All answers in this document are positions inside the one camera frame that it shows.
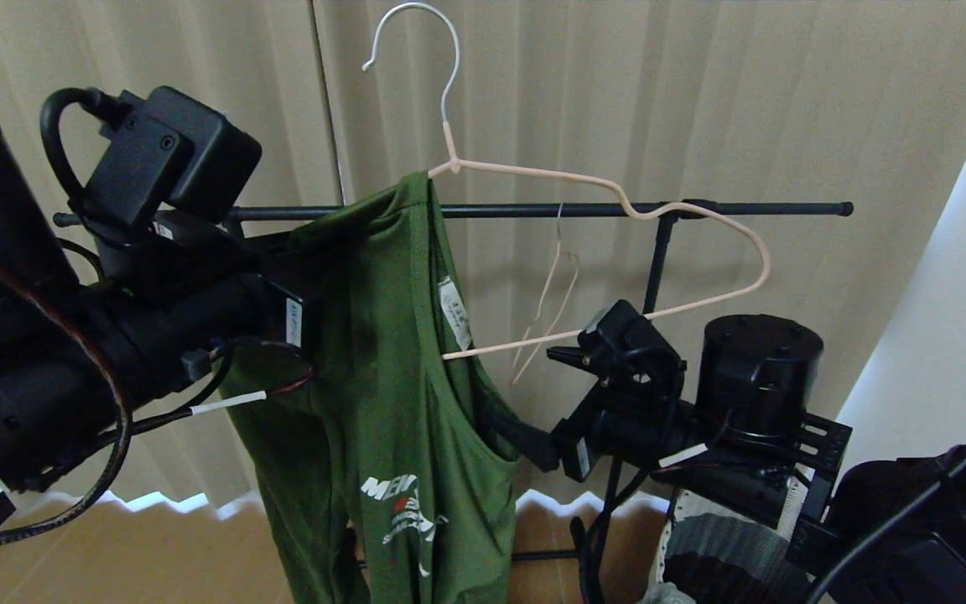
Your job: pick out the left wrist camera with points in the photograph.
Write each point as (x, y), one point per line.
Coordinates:
(189, 159)

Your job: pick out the black clothes rack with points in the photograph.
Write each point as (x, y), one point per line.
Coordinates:
(516, 210)

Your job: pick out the white laundry basket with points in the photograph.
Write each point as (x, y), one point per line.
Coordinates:
(726, 554)

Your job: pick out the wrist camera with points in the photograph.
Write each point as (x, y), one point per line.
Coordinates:
(630, 340)
(189, 159)

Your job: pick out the pink clothes hanger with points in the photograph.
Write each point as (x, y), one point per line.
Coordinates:
(545, 289)
(533, 172)

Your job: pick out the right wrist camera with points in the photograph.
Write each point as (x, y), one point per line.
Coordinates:
(630, 340)

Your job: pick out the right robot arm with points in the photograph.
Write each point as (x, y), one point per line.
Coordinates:
(755, 377)

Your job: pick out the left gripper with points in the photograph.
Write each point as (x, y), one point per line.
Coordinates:
(156, 344)

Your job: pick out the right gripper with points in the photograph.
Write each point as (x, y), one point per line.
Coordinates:
(634, 428)

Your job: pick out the green sleeveless shirt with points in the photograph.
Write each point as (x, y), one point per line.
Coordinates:
(382, 377)

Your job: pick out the beige curtain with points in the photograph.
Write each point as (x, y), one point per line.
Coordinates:
(701, 101)

